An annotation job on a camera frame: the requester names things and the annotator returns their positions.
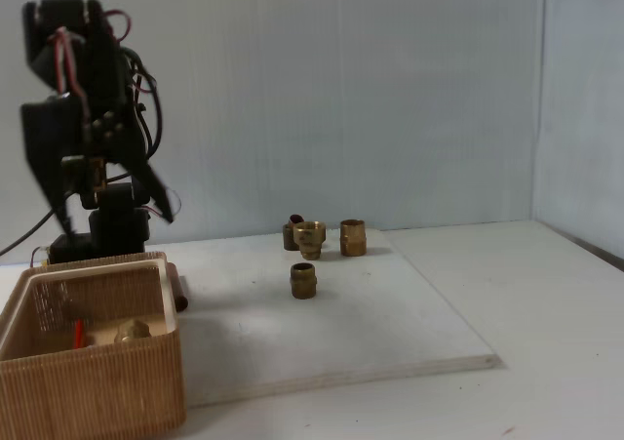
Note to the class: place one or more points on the brass reducer fitting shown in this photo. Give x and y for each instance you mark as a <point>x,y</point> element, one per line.
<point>310,237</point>

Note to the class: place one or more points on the slatted wooden box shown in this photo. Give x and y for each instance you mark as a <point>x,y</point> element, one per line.
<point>97,391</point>

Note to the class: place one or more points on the brown copper pipe piece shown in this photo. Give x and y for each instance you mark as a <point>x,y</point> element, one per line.
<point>181,296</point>

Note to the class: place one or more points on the white plywood board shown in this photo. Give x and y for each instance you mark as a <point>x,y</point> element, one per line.
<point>302,337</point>

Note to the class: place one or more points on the brass threaded nipple fitting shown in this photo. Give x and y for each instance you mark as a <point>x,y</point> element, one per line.
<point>303,284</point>

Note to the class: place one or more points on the brass coupling fitting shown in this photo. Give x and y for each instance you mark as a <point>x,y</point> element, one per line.
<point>353,240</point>

